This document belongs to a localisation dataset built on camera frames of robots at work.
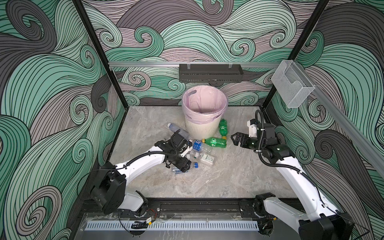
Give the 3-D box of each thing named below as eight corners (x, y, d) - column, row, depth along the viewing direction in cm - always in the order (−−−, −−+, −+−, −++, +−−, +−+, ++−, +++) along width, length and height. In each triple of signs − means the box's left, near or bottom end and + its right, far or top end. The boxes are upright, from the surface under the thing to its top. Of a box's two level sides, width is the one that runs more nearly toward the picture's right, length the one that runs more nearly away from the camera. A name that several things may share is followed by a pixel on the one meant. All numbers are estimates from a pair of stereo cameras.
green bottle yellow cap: (202, 148, 98) (202, 143, 94) (201, 141, 102) (202, 136, 97) (225, 148, 98) (227, 144, 94) (224, 141, 102) (225, 137, 97)
